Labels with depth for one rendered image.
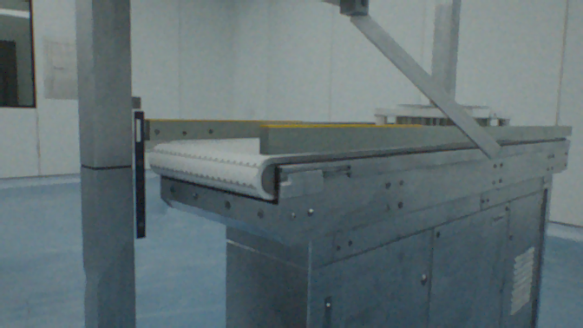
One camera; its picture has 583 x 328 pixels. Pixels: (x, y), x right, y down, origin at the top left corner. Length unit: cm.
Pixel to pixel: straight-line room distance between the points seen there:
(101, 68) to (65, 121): 495
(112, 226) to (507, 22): 363
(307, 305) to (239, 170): 24
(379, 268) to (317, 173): 31
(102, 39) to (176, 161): 20
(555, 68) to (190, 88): 432
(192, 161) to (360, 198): 24
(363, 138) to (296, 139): 13
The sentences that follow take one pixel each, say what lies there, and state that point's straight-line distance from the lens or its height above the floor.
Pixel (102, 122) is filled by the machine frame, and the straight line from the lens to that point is 69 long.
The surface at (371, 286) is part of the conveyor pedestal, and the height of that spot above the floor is 56.
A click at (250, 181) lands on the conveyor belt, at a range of 50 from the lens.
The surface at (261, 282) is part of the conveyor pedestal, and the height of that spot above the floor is 58.
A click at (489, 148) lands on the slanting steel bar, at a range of 71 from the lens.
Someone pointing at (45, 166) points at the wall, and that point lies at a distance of 563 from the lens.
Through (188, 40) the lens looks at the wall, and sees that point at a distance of 624.
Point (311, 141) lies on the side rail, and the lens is 53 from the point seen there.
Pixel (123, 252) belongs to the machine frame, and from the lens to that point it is 73.
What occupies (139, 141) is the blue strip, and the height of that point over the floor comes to 80.
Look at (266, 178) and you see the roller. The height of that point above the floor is 77.
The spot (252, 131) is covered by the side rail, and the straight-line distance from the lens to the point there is 82.
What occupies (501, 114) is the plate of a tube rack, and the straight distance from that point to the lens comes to 113.
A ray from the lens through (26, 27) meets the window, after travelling 564.
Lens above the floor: 85
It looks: 6 degrees down
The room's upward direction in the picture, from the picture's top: 1 degrees clockwise
